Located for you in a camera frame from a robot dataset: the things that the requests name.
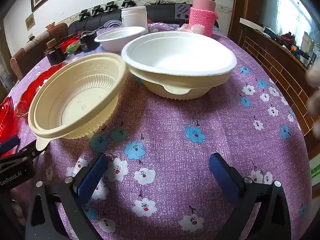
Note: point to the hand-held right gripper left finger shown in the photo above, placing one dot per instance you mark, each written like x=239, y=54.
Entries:
x=91, y=178

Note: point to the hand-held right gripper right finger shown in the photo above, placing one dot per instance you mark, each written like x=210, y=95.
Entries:
x=223, y=176

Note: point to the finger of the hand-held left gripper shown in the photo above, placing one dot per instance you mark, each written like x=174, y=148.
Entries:
x=27, y=152
x=8, y=145

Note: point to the cream ribbed plastic bowl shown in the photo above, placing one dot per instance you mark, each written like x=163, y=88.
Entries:
x=180, y=87
x=75, y=100

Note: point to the large white bowl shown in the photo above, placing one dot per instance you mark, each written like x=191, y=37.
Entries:
x=180, y=55

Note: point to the purple floral tablecloth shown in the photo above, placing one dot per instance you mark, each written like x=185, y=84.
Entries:
x=175, y=122

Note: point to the brown chair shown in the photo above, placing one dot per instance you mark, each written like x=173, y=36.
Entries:
x=27, y=57

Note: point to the green wrapped candy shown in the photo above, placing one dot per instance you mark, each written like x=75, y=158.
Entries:
x=73, y=48

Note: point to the small white bowl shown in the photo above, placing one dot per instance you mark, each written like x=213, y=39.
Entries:
x=120, y=38

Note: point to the small black device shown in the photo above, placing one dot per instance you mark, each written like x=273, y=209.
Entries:
x=84, y=15
x=110, y=6
x=128, y=3
x=97, y=10

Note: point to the clear plastic lid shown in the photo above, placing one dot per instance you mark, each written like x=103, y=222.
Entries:
x=113, y=24

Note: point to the pink knit-sleeved thermos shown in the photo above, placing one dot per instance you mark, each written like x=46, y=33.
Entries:
x=202, y=17

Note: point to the grey slotted panel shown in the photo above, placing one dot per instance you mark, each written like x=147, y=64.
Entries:
x=183, y=10

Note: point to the black sofa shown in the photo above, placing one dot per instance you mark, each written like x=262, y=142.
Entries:
x=160, y=12

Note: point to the window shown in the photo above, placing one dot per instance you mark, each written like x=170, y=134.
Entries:
x=290, y=7

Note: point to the small wall plaque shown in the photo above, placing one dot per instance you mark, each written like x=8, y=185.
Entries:
x=30, y=20

